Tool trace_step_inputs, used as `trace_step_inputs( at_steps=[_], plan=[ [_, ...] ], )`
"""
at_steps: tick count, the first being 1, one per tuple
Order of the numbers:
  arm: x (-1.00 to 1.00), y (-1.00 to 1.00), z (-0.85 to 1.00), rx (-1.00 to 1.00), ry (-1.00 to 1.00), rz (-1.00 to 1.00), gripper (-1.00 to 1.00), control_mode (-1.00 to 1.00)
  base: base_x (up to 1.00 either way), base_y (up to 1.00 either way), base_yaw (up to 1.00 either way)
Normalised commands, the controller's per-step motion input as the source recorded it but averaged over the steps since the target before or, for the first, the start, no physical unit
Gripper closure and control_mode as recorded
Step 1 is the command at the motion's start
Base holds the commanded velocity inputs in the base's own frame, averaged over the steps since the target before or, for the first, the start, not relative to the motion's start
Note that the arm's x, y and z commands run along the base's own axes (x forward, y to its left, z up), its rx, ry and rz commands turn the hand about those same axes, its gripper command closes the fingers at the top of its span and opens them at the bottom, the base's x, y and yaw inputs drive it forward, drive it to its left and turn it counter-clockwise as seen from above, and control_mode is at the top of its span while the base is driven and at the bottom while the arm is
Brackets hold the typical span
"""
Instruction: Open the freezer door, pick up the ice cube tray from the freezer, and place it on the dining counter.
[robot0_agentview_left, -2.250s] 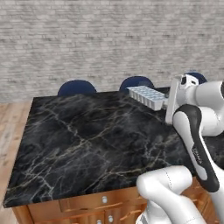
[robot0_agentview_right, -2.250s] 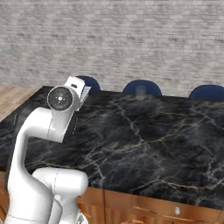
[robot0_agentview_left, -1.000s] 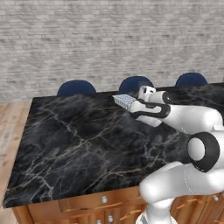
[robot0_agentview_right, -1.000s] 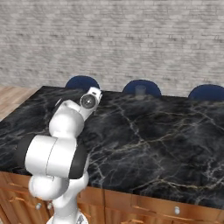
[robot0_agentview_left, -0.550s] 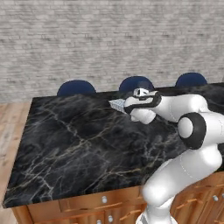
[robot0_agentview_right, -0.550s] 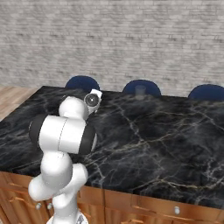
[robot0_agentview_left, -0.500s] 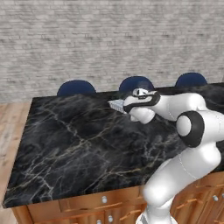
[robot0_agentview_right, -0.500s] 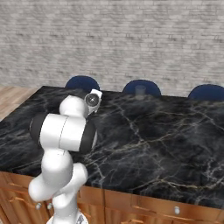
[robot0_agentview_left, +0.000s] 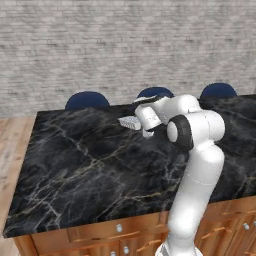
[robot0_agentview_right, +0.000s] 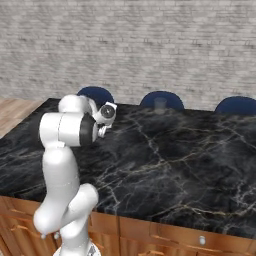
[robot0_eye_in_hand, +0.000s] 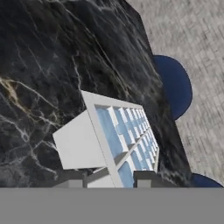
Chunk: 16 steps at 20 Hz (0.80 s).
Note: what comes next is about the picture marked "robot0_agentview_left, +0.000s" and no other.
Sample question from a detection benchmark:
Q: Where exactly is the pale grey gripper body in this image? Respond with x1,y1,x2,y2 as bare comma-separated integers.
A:
117,115,143,131

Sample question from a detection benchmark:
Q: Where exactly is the dark blue stool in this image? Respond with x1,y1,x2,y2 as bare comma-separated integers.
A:
136,86,175,100
64,90,111,111
199,82,238,100

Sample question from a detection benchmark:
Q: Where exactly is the wooden drawer front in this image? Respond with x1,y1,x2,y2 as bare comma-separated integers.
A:
66,212,170,244

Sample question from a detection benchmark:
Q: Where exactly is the wooden island cabinet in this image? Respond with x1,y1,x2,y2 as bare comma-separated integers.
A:
13,194,256,256

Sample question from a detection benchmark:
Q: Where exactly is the wooden bar handle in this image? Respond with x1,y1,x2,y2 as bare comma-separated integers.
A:
222,208,256,216
135,238,164,253
200,226,233,240

